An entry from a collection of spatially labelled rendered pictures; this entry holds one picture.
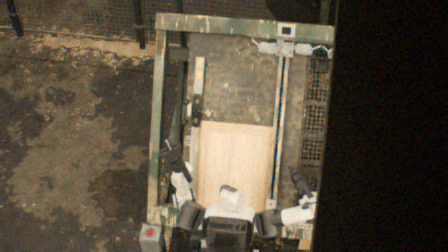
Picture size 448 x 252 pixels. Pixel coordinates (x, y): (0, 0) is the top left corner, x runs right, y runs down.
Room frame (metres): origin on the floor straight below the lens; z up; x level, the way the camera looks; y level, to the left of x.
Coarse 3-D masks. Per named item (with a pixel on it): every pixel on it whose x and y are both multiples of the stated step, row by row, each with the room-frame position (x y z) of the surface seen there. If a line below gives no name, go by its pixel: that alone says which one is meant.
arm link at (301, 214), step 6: (312, 198) 1.78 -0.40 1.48; (306, 204) 1.74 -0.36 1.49; (312, 204) 1.73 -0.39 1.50; (288, 210) 1.75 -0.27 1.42; (294, 210) 1.73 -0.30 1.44; (300, 210) 1.72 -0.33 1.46; (306, 210) 1.71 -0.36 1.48; (282, 216) 1.72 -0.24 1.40; (288, 216) 1.71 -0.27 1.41; (294, 216) 1.70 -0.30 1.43; (300, 216) 1.69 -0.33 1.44; (306, 216) 1.69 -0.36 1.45; (312, 216) 1.69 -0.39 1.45; (288, 222) 1.69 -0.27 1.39; (294, 222) 1.69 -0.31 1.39; (300, 222) 1.69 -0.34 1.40; (306, 222) 1.67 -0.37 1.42; (312, 222) 1.67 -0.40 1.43
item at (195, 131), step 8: (200, 80) 2.57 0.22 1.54; (200, 88) 2.54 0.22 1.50; (200, 120) 2.42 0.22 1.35; (192, 128) 2.39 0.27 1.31; (192, 136) 2.36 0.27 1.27; (192, 144) 2.33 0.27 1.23; (192, 152) 2.30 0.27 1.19; (192, 160) 2.27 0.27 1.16; (192, 176) 2.21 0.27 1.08; (192, 184) 2.17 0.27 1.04
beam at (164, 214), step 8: (152, 208) 2.08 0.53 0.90; (160, 208) 2.08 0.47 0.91; (168, 208) 2.08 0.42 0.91; (176, 208) 2.08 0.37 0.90; (152, 216) 2.04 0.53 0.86; (160, 216) 2.04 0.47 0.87; (168, 216) 2.04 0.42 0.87; (176, 216) 2.04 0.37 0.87; (160, 224) 2.01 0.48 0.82; (168, 224) 2.01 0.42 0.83; (312, 224) 1.98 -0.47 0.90; (256, 232) 1.96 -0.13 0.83; (288, 232) 1.95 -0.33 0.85; (296, 232) 1.95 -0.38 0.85; (304, 232) 1.95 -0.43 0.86
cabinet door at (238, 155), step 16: (208, 128) 2.40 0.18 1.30; (224, 128) 2.40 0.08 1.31; (240, 128) 2.40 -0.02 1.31; (256, 128) 2.39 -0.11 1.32; (272, 128) 2.39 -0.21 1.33; (208, 144) 2.34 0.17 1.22; (224, 144) 2.34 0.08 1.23; (240, 144) 2.34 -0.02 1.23; (256, 144) 2.33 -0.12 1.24; (208, 160) 2.28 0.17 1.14; (224, 160) 2.28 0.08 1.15; (240, 160) 2.27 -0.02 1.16; (256, 160) 2.27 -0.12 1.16; (208, 176) 2.22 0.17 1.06; (224, 176) 2.21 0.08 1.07; (240, 176) 2.21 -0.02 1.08; (256, 176) 2.21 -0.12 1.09; (208, 192) 2.15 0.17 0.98; (240, 192) 2.15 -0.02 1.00; (256, 192) 2.14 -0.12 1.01; (256, 208) 2.08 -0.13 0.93
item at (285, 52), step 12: (288, 24) 2.71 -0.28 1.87; (288, 36) 2.67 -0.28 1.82; (288, 48) 2.53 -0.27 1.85; (288, 60) 2.60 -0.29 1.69; (276, 96) 2.47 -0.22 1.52; (276, 108) 2.43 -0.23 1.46; (276, 120) 2.38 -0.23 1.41; (276, 132) 2.36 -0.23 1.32; (276, 144) 2.32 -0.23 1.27; (276, 156) 2.25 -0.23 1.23; (276, 168) 2.20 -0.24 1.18; (276, 180) 2.15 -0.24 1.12; (276, 192) 2.11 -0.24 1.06
